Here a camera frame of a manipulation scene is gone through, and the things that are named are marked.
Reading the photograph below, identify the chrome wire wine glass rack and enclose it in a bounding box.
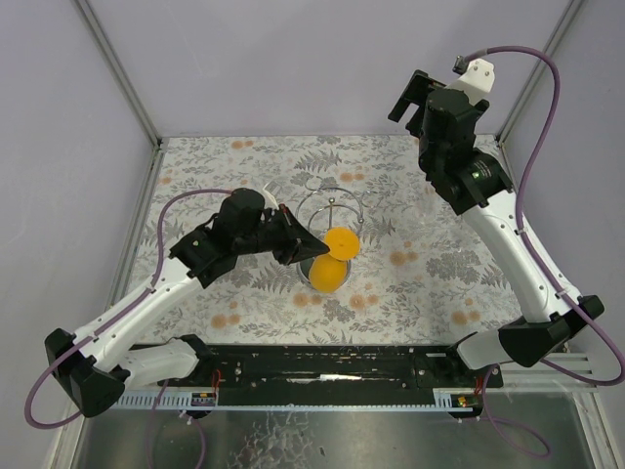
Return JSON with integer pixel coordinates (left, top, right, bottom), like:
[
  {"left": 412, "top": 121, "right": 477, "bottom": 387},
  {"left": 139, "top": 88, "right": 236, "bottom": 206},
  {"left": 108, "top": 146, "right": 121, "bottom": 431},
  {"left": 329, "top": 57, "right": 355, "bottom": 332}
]
[{"left": 296, "top": 182, "right": 374, "bottom": 294}]

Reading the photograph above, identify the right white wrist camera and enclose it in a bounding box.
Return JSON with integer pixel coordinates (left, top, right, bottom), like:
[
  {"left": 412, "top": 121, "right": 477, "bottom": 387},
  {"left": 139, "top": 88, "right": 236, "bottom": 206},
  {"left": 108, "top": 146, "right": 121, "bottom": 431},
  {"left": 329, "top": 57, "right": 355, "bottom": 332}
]
[{"left": 445, "top": 56, "right": 495, "bottom": 96}]

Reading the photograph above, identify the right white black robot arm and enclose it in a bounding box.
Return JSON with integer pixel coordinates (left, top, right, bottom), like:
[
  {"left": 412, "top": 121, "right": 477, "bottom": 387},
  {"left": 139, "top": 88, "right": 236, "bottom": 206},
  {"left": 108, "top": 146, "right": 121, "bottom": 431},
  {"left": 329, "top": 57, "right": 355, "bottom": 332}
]
[{"left": 389, "top": 68, "right": 604, "bottom": 369}]

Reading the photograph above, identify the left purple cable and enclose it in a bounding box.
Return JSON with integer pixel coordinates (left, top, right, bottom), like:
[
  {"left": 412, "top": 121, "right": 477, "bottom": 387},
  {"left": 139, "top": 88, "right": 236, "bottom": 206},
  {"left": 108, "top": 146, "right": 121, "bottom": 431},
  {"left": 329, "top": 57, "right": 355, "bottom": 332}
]
[{"left": 23, "top": 188, "right": 235, "bottom": 469}]

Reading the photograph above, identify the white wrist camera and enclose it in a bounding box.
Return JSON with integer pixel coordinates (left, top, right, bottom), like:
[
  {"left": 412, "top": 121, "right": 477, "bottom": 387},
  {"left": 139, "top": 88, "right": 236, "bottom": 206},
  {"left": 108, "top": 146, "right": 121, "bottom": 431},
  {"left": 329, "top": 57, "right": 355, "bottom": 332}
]
[
  {"left": 445, "top": 56, "right": 495, "bottom": 96},
  {"left": 261, "top": 181, "right": 281, "bottom": 209}
]

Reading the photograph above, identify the clear wine glass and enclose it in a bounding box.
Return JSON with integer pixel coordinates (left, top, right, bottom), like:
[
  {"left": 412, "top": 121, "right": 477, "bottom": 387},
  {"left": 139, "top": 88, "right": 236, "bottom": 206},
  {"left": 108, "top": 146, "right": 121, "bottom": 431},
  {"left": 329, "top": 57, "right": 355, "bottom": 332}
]
[{"left": 414, "top": 192, "right": 438, "bottom": 229}]

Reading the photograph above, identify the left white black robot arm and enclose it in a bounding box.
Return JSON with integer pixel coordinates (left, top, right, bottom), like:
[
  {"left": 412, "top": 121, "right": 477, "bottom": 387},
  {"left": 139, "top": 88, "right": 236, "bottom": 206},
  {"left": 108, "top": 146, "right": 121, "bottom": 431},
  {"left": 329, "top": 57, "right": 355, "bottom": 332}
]
[{"left": 44, "top": 188, "right": 330, "bottom": 417}]

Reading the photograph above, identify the orange plastic wine glass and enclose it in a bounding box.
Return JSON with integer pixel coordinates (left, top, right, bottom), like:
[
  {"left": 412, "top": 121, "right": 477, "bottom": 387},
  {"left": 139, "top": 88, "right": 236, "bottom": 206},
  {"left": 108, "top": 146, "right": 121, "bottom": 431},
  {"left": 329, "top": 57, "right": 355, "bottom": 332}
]
[{"left": 309, "top": 227, "right": 360, "bottom": 293}]

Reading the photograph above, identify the white slotted cable duct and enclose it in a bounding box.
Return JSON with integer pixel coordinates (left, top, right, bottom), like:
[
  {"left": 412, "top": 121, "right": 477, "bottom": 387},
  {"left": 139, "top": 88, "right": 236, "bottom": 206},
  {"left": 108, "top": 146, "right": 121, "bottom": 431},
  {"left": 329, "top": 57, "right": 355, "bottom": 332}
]
[{"left": 113, "top": 383, "right": 481, "bottom": 413}]

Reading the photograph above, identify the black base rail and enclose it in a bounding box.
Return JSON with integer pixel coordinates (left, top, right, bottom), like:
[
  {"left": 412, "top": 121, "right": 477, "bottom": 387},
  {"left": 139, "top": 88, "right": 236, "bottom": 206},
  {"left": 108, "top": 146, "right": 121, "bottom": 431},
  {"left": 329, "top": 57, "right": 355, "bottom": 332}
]
[{"left": 150, "top": 341, "right": 504, "bottom": 406}]

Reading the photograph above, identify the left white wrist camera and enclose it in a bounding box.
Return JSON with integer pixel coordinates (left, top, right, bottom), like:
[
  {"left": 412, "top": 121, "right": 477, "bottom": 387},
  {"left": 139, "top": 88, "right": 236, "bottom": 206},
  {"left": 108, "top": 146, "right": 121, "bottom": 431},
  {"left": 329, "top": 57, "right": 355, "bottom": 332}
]
[{"left": 261, "top": 181, "right": 281, "bottom": 209}]

